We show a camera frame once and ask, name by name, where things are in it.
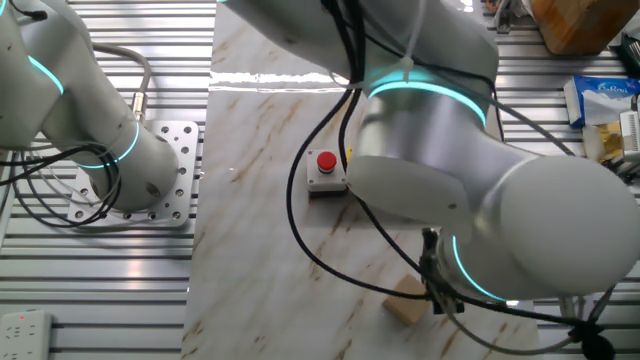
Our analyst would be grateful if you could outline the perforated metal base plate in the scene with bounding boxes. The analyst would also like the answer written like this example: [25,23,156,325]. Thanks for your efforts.
[67,119,200,229]

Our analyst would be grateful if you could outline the small wooden block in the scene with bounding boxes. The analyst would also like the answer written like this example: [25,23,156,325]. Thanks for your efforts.
[382,273,432,327]

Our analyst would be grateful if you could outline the white power strip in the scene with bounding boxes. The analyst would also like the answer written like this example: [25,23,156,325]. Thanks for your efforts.
[0,309,54,360]

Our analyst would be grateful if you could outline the black cable bundle at base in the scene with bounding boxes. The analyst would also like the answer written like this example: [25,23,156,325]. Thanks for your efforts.
[0,142,123,229]

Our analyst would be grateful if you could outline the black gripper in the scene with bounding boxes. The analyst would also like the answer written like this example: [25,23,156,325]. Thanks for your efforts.
[418,227,466,316]

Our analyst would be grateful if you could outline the ribbed silver depth camera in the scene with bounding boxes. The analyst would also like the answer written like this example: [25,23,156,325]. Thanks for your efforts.
[618,109,640,164]

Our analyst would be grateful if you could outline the brown cardboard box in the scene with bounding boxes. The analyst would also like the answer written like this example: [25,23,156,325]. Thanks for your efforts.
[529,0,640,56]

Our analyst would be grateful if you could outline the long black arm cable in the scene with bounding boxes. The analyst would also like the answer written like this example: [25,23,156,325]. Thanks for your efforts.
[285,0,617,360]

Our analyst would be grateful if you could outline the white zip tie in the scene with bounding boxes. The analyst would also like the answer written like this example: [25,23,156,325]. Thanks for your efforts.
[402,0,427,85]

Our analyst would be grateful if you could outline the grey box raised red button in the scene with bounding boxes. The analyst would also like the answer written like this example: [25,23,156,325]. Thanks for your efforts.
[305,149,350,197]

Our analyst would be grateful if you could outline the grey cable with metal connector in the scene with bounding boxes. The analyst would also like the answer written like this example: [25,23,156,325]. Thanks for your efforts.
[92,42,153,124]

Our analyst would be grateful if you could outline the thin grey cable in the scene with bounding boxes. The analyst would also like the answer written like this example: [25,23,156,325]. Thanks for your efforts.
[442,297,576,357]

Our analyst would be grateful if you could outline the blue tissue pack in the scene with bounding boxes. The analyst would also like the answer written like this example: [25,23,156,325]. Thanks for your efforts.
[563,74,640,129]

